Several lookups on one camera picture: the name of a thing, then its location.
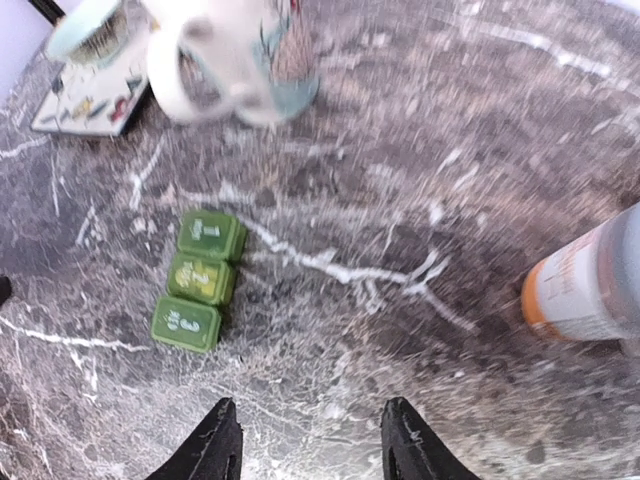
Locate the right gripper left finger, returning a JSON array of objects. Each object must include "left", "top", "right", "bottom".
[{"left": 147, "top": 397, "right": 244, "bottom": 480}]

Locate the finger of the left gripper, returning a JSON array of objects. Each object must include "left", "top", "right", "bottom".
[{"left": 0, "top": 276, "right": 12, "bottom": 305}]

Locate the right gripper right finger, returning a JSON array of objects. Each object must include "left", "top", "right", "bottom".
[{"left": 381, "top": 397, "right": 479, "bottom": 480}]

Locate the orange pill bottle grey cap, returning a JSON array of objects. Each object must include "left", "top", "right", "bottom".
[{"left": 521, "top": 205, "right": 639, "bottom": 341}]

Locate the floral square plate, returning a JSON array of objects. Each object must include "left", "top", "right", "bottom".
[{"left": 31, "top": 54, "right": 149, "bottom": 137}]

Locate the left light green bowl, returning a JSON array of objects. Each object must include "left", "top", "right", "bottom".
[{"left": 45, "top": 0, "right": 129, "bottom": 68}]

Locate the cream coral pattern mug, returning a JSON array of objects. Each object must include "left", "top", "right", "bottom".
[{"left": 143, "top": 1, "right": 320, "bottom": 126}]

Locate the left black frame post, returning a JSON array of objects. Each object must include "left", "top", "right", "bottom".
[{"left": 28, "top": 0, "right": 65, "bottom": 25}]

